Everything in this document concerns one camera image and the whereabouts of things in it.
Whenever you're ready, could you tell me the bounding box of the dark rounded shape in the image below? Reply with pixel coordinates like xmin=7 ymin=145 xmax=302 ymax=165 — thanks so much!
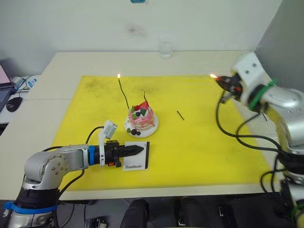
xmin=120 ymin=199 xmax=151 ymax=228

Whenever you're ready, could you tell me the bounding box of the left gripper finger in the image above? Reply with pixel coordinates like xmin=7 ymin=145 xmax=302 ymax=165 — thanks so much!
xmin=119 ymin=150 xmax=143 ymax=158
xmin=118 ymin=144 xmax=145 ymax=153

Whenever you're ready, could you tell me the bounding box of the white round plate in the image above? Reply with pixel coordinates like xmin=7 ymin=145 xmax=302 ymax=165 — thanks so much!
xmin=124 ymin=113 xmax=159 ymax=139

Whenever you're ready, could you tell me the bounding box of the clear glass of water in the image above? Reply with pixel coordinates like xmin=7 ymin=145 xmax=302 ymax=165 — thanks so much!
xmin=159 ymin=35 xmax=173 ymax=59

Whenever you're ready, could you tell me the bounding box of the white adapter box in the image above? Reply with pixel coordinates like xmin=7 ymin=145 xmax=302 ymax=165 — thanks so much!
xmin=11 ymin=76 xmax=25 ymax=88

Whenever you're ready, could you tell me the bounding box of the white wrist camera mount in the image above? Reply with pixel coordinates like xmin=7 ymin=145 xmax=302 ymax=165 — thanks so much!
xmin=231 ymin=53 xmax=270 ymax=106
xmin=98 ymin=119 xmax=119 ymax=168

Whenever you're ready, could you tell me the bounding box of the black computer mouse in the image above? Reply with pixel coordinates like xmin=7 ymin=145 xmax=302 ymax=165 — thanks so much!
xmin=5 ymin=96 xmax=24 ymax=113

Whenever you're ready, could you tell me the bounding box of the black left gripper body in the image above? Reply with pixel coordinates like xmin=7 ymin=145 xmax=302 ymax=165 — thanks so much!
xmin=104 ymin=140 xmax=124 ymax=168

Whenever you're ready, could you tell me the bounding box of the green twisted candle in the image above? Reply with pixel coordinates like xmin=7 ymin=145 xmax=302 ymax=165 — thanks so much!
xmin=117 ymin=73 xmax=131 ymax=112

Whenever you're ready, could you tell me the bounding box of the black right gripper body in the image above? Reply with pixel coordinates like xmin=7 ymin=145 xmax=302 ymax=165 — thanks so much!
xmin=225 ymin=73 xmax=243 ymax=98

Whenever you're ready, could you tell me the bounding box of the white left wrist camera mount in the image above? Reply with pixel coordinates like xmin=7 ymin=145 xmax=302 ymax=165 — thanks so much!
xmin=98 ymin=119 xmax=119 ymax=168

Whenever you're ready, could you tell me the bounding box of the grey partition panel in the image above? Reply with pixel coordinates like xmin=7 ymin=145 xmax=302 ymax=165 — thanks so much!
xmin=257 ymin=0 xmax=304 ymax=89

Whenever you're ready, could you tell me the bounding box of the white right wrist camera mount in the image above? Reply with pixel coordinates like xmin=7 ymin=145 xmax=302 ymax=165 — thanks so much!
xmin=231 ymin=53 xmax=270 ymax=106

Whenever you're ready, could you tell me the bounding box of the pink fruit-topped toy cake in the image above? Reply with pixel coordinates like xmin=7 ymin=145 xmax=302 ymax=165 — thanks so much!
xmin=127 ymin=100 xmax=156 ymax=136

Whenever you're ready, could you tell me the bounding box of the dark laptop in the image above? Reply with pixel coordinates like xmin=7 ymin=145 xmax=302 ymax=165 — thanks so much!
xmin=0 ymin=65 xmax=14 ymax=113

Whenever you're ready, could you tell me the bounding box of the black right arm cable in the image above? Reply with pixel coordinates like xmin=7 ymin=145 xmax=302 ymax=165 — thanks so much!
xmin=215 ymin=92 xmax=295 ymax=198

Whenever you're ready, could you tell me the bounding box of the yellow table mat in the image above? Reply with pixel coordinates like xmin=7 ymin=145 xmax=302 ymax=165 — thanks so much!
xmin=50 ymin=74 xmax=273 ymax=192

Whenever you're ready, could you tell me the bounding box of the blue white card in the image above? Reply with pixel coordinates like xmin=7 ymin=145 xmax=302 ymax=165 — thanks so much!
xmin=25 ymin=76 xmax=39 ymax=89

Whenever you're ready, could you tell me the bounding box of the white black matchbox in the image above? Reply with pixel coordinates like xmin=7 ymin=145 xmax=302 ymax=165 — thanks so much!
xmin=122 ymin=141 xmax=151 ymax=171

